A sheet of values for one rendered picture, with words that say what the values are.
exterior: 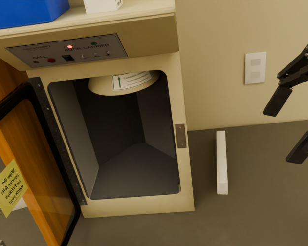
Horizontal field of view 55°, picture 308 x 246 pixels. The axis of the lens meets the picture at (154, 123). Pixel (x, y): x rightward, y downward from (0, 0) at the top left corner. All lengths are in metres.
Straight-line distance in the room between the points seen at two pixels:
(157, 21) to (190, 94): 0.68
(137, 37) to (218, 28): 0.57
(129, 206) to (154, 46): 0.48
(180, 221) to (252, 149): 0.38
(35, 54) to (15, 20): 0.08
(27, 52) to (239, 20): 0.70
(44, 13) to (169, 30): 0.19
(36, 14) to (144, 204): 0.56
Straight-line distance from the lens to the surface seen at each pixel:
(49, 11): 0.50
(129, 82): 0.65
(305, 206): 0.91
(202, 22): 1.03
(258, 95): 1.17
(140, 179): 0.87
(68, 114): 0.75
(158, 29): 0.49
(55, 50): 0.55
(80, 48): 0.54
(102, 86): 0.67
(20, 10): 0.52
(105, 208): 0.88
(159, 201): 0.84
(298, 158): 0.58
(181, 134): 0.69
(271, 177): 0.97
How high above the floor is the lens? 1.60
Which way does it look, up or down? 32 degrees down
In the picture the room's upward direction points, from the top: 9 degrees counter-clockwise
